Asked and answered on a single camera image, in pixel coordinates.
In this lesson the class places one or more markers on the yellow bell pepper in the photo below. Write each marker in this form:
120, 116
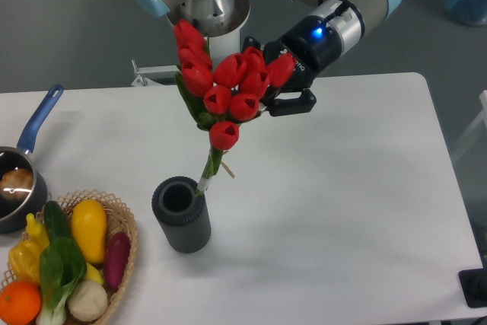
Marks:
24, 260

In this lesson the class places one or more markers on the green bok choy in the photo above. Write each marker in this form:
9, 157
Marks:
62, 266

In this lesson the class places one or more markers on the red tulip bouquet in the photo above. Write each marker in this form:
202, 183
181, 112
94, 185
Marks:
222, 97

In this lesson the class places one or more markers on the orange fruit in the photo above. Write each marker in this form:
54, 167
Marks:
20, 303

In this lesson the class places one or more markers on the woven wicker basket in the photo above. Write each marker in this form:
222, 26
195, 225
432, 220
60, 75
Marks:
119, 218

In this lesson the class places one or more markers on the purple eggplant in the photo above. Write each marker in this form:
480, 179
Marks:
115, 260

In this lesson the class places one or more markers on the beige garlic bulb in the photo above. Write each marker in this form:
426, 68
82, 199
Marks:
88, 301

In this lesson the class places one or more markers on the bread roll in pan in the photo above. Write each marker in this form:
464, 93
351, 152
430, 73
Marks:
16, 185

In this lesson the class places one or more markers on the blue handled saucepan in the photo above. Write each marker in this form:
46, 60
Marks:
13, 214

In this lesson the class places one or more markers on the yellow squash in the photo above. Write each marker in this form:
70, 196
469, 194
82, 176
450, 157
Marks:
89, 227

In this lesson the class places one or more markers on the black device at table edge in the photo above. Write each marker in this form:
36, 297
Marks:
473, 284

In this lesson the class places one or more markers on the dark grey ribbed vase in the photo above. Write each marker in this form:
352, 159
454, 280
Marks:
182, 214

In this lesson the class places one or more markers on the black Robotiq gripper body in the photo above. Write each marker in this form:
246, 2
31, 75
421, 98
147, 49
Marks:
314, 44

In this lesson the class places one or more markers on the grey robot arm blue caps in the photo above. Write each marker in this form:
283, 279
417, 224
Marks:
356, 19

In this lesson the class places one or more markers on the green cucumber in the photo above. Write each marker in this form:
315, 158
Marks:
55, 222

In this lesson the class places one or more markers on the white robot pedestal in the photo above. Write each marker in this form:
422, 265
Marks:
219, 21

